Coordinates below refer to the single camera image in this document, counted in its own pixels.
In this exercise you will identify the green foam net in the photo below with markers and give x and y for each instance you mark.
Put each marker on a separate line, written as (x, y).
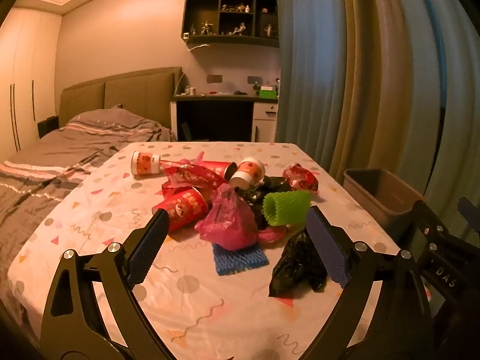
(288, 208)

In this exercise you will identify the small pink plastic bag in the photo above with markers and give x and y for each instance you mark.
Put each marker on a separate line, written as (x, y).
(272, 234)

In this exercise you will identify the black bedside table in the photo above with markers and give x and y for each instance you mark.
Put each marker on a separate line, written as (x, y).
(48, 127)

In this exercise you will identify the group of small figurines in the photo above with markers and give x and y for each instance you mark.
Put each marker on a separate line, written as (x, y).
(240, 28)

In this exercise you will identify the red paper cup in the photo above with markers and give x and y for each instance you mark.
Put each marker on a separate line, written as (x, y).
(183, 208)
(219, 168)

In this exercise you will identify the green box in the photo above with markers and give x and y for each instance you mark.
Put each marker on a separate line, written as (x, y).
(268, 93)

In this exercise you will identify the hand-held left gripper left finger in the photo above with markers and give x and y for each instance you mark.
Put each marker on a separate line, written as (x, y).
(144, 249)

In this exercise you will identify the black plastic bag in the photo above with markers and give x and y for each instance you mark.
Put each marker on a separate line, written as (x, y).
(258, 195)
(296, 266)

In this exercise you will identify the blue foam net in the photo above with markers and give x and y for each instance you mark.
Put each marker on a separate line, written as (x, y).
(240, 262)

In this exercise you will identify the padded bed headboard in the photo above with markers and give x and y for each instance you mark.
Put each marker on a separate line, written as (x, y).
(142, 92)

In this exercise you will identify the patterned white tablecloth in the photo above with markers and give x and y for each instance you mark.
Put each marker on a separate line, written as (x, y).
(210, 307)

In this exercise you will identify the white wardrobe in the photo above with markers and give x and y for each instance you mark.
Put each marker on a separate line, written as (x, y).
(22, 82)

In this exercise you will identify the red printed plastic bag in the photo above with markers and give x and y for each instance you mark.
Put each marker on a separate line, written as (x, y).
(191, 176)

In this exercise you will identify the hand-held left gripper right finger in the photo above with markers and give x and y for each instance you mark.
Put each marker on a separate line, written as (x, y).
(330, 249)

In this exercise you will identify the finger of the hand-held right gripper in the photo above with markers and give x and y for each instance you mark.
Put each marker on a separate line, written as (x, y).
(468, 213)
(429, 219)

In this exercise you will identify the grey pillow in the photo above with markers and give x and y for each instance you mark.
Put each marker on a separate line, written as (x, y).
(56, 153)

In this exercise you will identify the grey wall socket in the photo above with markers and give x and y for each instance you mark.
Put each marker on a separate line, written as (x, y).
(214, 78)
(253, 79)

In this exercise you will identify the dark desk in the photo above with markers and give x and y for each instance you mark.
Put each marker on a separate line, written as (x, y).
(213, 116)

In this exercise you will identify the white drawer cabinet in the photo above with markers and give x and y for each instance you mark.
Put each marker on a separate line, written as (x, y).
(265, 120)

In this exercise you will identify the grey plastic bin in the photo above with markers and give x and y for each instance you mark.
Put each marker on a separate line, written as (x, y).
(378, 195)

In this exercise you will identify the long curtain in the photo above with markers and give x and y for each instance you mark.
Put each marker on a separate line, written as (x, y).
(375, 75)

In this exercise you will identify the dark wall shelf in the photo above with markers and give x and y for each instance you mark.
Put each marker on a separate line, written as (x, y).
(200, 7)

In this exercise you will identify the red wrapper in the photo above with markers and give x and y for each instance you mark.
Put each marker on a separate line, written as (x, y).
(302, 178)

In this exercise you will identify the white cup with red print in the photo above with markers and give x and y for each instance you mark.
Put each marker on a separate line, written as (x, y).
(243, 180)
(253, 167)
(144, 164)

